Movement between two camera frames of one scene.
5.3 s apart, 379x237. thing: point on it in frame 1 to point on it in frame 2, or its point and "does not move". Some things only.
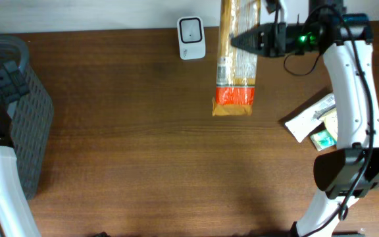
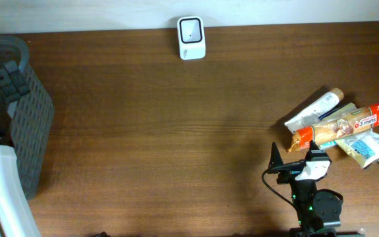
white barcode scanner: (192, 43) does not move
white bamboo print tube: (303, 125) does not move
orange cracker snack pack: (237, 68) to (364, 120)
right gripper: (272, 41) to (276, 165)
